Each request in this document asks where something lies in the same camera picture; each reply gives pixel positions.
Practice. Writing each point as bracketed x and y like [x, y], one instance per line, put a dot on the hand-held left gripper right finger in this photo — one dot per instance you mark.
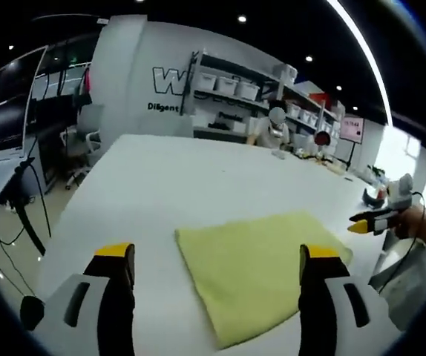
[317, 304]

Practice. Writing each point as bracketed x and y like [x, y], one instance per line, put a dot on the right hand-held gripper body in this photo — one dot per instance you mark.
[400, 196]

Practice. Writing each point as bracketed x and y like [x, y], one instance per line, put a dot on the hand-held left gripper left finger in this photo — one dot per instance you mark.
[113, 296]

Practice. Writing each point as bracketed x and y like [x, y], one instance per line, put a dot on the yellow and blue garment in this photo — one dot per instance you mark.
[250, 267]

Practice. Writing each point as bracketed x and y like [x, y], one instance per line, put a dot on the person's right hand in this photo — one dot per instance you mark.
[409, 222]

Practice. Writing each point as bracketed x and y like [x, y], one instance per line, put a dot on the black curved object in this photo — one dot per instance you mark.
[372, 200]

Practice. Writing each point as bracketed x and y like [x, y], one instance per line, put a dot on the black screen stand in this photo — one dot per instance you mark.
[350, 155]

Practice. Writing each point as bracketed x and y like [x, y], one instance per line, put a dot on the person's grey clothing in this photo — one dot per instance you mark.
[409, 282]

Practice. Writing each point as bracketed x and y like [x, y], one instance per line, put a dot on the pink display screen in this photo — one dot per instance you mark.
[352, 130]

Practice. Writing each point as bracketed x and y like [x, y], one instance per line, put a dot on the red round object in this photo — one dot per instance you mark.
[323, 138]

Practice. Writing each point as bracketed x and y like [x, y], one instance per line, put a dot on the grey metal shelf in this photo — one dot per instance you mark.
[309, 115]
[231, 107]

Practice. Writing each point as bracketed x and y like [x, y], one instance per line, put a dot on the white office chair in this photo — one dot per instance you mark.
[87, 144]

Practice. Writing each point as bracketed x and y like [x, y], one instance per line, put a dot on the white storage bin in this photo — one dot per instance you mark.
[226, 84]
[248, 90]
[208, 81]

